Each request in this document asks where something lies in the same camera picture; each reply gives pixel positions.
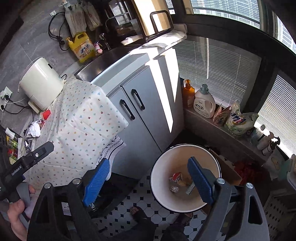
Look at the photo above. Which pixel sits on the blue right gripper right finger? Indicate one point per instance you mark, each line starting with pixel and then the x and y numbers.
pixel 203 179

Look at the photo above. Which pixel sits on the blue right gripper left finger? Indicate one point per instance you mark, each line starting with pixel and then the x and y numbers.
pixel 93 181

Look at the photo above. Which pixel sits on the white paper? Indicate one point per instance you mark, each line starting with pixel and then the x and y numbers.
pixel 34 129

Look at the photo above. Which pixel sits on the blue cardboard box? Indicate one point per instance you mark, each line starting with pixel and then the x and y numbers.
pixel 190 188

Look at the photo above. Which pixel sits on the silver foil wrapper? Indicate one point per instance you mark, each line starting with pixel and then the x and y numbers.
pixel 29 139

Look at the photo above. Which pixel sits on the red white small carton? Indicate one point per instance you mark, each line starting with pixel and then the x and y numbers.
pixel 46 114

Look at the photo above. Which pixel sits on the white round trash bin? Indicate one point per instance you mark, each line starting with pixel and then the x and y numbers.
pixel 171 170

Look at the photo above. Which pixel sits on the black kitchen shelf rack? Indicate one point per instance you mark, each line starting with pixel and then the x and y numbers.
pixel 10 147

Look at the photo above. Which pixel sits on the steel kitchen sink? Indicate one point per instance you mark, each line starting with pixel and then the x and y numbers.
pixel 94 68

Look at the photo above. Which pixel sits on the person's left hand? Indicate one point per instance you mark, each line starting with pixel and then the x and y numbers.
pixel 16 209

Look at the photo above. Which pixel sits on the brown cardboard box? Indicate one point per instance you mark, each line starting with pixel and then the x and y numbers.
pixel 227 170

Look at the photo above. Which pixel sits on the small foil ball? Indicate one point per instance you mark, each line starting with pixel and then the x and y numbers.
pixel 174 189

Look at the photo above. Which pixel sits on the floral white tablecloth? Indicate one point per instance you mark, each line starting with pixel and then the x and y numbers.
pixel 82 122

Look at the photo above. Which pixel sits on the green white refill pouch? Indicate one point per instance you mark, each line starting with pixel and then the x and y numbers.
pixel 238 123

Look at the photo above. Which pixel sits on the white dispenser bottle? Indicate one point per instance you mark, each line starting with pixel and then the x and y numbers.
pixel 264 142

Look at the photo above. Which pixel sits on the dark pump bottle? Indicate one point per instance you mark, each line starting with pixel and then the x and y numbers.
pixel 271 147

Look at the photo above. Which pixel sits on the white laundry detergent bottle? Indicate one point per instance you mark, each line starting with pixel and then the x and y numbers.
pixel 204 103

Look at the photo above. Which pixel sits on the orange pump bottle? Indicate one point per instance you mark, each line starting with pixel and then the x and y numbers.
pixel 188 94

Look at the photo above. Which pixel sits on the white air fryer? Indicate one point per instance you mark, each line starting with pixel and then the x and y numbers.
pixel 41 84

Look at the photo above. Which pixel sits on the yellow detergent jug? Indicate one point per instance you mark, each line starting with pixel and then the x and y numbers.
pixel 82 47

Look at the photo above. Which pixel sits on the small pink figurine bottle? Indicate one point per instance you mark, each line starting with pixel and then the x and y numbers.
pixel 98 49

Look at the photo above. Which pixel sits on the wooden cutting board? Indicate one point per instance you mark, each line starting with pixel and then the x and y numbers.
pixel 153 15

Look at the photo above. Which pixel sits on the black dish rack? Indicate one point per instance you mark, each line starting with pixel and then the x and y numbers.
pixel 121 22

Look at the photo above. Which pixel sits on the hanging plastic bags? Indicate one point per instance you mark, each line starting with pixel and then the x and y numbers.
pixel 81 15

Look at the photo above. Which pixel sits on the wall power socket panel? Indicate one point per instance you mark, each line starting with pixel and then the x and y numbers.
pixel 5 97

